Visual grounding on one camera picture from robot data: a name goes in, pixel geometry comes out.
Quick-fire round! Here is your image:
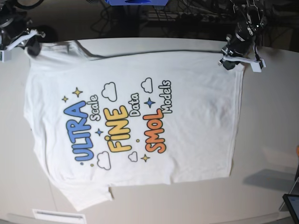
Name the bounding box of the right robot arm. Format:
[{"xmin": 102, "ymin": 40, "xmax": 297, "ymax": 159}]
[{"xmin": 0, "ymin": 0, "xmax": 45, "ymax": 62}]

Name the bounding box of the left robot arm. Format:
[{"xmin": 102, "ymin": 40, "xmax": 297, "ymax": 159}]
[{"xmin": 219, "ymin": 0, "xmax": 267, "ymax": 72}]

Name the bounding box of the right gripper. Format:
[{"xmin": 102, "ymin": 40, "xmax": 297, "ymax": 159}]
[{"xmin": 0, "ymin": 14, "xmax": 41, "ymax": 56}]

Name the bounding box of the dark tablet screen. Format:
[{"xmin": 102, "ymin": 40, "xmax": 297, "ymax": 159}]
[{"xmin": 283, "ymin": 194, "xmax": 299, "ymax": 224}]

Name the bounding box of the white paper label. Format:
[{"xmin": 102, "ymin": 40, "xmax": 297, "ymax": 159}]
[{"xmin": 32, "ymin": 209, "xmax": 86, "ymax": 224}]

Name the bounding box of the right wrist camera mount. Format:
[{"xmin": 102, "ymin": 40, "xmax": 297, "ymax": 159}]
[{"xmin": 0, "ymin": 29, "xmax": 46, "ymax": 63}]

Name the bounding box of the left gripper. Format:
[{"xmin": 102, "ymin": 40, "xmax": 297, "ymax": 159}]
[{"xmin": 218, "ymin": 34, "xmax": 253, "ymax": 70}]

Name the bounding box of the white printed T-shirt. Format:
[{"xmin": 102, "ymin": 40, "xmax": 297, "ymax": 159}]
[{"xmin": 24, "ymin": 42, "xmax": 244, "ymax": 211}]

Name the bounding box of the blue box at top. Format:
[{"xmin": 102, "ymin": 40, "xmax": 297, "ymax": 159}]
[{"xmin": 105, "ymin": 0, "xmax": 168, "ymax": 6}]

